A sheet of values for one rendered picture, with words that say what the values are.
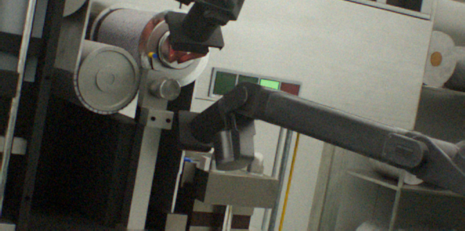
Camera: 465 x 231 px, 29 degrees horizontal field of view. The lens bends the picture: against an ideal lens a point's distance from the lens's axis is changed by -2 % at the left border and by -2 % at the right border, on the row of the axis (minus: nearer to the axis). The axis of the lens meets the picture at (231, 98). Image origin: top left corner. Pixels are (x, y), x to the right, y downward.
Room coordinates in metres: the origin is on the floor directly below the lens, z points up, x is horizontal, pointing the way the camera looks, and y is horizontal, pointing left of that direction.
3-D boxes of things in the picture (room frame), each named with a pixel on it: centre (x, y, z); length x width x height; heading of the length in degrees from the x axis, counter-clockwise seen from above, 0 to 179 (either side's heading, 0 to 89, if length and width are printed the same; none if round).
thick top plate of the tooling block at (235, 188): (1.96, 0.05, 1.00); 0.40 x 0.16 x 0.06; 30
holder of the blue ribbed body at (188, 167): (1.88, 0.11, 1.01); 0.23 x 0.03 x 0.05; 30
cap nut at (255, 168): (1.84, -0.07, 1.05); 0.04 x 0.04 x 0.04
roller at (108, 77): (1.78, 0.29, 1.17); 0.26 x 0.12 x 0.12; 30
